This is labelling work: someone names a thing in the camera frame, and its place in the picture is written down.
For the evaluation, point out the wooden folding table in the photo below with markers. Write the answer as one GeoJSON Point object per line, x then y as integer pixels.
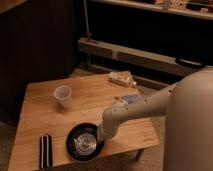
{"type": "Point", "coordinates": [41, 114]}

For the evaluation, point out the long wooden beam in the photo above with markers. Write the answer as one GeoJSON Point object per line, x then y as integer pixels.
{"type": "Point", "coordinates": [137, 57]}

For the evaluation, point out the vertical metal pole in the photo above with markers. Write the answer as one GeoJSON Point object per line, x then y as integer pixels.
{"type": "Point", "coordinates": [88, 33]}

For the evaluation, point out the translucent plastic cup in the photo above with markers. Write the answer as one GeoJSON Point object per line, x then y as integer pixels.
{"type": "Point", "coordinates": [63, 95]}

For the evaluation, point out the crumpled snack wrapper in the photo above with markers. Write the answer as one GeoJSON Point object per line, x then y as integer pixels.
{"type": "Point", "coordinates": [122, 78]}

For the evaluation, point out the wooden shelf with items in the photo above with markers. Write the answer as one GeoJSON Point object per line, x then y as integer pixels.
{"type": "Point", "coordinates": [177, 7]}

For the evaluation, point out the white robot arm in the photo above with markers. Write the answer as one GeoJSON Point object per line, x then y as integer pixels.
{"type": "Point", "coordinates": [188, 108]}

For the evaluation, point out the black ceramic bowl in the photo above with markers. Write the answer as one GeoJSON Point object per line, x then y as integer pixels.
{"type": "Point", "coordinates": [82, 143]}

